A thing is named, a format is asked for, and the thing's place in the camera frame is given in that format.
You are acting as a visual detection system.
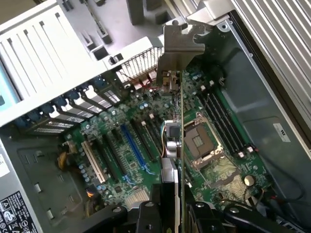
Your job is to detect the ribbed chipset heatsink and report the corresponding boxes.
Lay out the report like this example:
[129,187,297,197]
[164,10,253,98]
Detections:
[125,188,151,206]

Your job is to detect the green motherboard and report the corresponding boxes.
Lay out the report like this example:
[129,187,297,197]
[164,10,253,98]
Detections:
[63,65,273,212]

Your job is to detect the metal socket cover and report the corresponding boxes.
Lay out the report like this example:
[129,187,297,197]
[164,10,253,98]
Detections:
[190,145,228,172]

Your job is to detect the black expansion slot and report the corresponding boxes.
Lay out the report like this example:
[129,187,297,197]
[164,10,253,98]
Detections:
[101,133,127,176]
[130,118,156,163]
[145,117,163,152]

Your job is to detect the blue expansion slot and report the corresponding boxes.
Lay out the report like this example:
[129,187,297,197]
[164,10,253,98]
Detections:
[120,123,147,170]

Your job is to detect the white expansion slot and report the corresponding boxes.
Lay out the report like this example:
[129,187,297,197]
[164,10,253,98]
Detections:
[81,140,107,184]

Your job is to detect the CPU socket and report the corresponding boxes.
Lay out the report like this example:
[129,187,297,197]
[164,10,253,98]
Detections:
[183,118,224,170]

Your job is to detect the black RAM slot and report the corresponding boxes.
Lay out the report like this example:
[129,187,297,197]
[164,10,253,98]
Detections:
[207,92,244,154]
[203,93,241,155]
[211,91,248,153]
[199,93,237,156]

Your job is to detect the white case label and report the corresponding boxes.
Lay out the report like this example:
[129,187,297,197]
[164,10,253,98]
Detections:
[273,123,292,143]

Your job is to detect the open grey PC case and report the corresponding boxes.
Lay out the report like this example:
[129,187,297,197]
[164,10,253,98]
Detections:
[0,0,311,233]

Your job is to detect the grey power supply unit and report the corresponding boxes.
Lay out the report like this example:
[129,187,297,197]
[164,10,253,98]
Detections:
[0,137,44,233]

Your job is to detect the yellow power wire bundle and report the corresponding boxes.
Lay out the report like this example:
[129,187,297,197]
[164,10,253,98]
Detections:
[84,186,98,216]
[56,145,73,172]

